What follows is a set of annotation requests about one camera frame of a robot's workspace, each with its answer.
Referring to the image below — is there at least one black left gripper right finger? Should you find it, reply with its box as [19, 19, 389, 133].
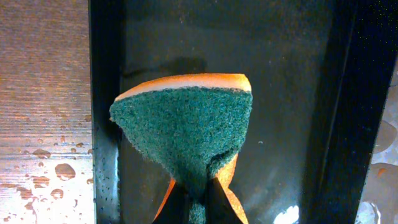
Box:
[205, 177, 243, 224]

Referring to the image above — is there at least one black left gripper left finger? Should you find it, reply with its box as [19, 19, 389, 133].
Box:
[152, 182, 190, 224]

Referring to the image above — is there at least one green orange sponge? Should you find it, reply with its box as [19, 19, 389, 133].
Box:
[109, 73, 252, 223]

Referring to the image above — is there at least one large brown tray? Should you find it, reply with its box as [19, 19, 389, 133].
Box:
[355, 67, 397, 224]

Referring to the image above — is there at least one small black tray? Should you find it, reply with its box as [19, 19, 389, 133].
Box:
[89, 0, 397, 223]

